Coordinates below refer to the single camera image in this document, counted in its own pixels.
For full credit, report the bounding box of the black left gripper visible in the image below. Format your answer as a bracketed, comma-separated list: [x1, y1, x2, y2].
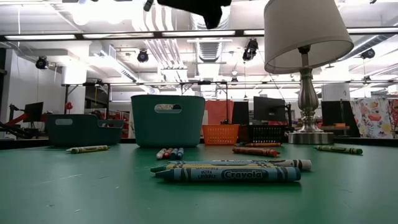
[157, 0, 233, 30]

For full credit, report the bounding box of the tall teal plastic bin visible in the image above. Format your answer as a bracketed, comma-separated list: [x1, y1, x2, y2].
[131, 95, 206, 148]

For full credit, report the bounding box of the orange crayon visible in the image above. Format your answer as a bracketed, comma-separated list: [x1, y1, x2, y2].
[232, 146, 281, 158]
[244, 142, 282, 148]

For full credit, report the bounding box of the silver lamp white shade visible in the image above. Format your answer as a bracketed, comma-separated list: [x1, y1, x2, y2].
[263, 0, 354, 146]

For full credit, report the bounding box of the orange red panel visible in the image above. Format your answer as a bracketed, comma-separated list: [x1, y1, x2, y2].
[204, 100, 234, 126]

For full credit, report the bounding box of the black upright panel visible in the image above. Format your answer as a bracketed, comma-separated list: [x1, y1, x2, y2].
[233, 101, 249, 125]

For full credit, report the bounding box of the black computer monitor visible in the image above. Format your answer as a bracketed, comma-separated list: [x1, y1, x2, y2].
[321, 100, 355, 138]
[253, 96, 287, 122]
[23, 101, 45, 123]

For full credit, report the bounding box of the orange plastic basket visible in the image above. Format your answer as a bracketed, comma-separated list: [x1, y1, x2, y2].
[201, 124, 241, 146]

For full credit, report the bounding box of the black plastic basket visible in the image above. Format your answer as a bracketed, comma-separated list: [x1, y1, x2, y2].
[238, 124, 289, 144]

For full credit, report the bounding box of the dark shelving unit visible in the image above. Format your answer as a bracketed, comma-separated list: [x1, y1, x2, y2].
[84, 85, 109, 110]

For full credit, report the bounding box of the white cylindrical column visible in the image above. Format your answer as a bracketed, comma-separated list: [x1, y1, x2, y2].
[322, 83, 351, 101]

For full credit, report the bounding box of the large green crayon yellow wrapper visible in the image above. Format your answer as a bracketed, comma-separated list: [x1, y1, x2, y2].
[150, 164, 279, 174]

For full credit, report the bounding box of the large blue crayon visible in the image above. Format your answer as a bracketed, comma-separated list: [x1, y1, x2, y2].
[154, 167, 302, 183]

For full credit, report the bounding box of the large white crayon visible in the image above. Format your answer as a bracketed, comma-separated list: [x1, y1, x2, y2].
[213, 159, 313, 171]

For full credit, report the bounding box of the dark teal stepped bin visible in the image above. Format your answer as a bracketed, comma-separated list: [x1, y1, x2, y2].
[46, 114, 125, 147]

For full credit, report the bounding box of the floral patterned cloth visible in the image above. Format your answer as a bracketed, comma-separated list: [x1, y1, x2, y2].
[349, 98, 398, 139]

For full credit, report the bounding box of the black metal frame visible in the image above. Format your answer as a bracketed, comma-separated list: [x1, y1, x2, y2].
[62, 80, 398, 125]

